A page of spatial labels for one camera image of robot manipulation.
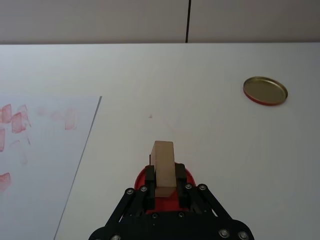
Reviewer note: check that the wooden stamp block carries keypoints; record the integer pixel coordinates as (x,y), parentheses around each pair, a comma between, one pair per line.
(163,165)

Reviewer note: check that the round gold tin lid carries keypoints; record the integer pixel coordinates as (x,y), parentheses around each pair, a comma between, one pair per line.
(265,89)

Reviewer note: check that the round red ink pad tin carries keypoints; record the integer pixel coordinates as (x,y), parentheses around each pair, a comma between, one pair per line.
(165,206)

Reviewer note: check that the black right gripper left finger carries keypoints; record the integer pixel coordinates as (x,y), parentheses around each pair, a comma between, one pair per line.
(150,185)

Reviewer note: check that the white paper with red stamps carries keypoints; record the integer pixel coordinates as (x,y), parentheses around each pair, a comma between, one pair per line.
(45,155)

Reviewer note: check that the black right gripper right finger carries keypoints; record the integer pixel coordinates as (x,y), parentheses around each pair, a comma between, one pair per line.
(182,190)

